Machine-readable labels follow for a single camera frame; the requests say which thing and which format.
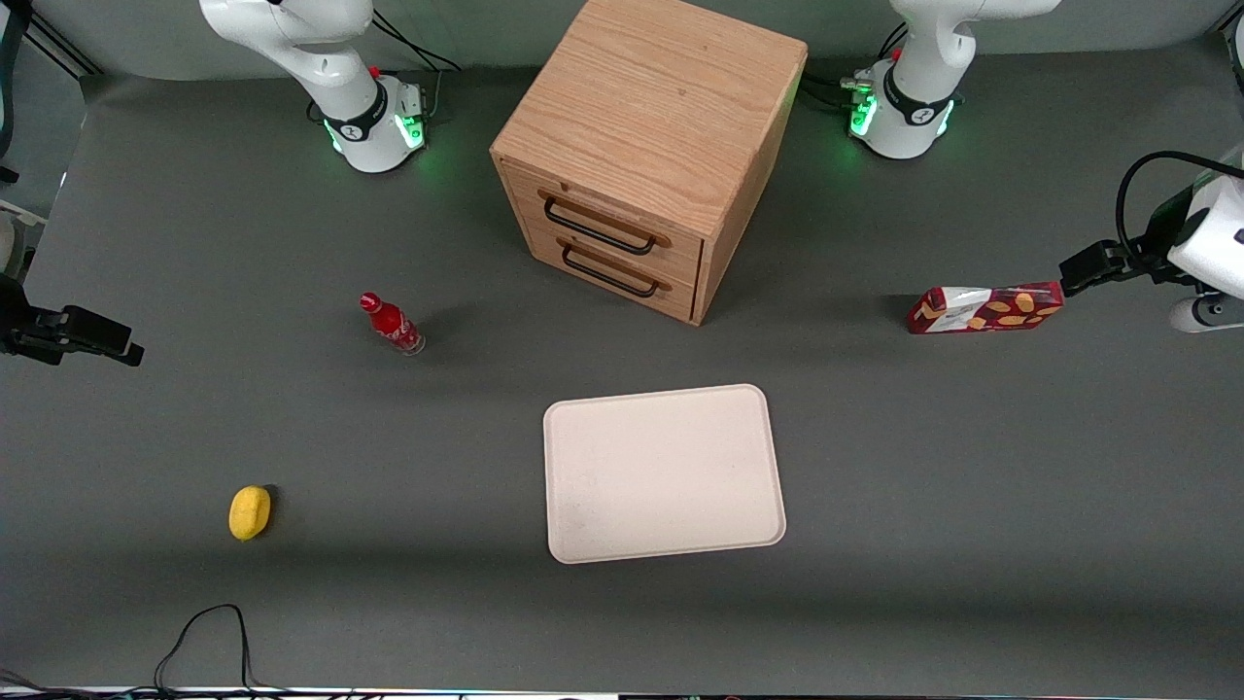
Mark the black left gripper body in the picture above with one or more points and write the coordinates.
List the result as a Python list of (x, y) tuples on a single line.
[(1143, 255)]

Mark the wooden drawer cabinet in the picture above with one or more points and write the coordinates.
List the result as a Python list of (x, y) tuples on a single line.
[(651, 107)]

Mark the yellow lemon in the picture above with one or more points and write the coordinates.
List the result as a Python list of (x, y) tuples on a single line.
[(250, 512)]

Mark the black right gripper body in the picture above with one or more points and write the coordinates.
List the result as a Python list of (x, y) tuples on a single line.
[(19, 326)]

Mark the white rectangular tray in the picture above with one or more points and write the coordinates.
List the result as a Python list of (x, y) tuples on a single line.
[(661, 476)]

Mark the red cola bottle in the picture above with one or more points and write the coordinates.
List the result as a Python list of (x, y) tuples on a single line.
[(393, 324)]

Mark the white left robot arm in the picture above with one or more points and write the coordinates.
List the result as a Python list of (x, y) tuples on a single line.
[(914, 97)]

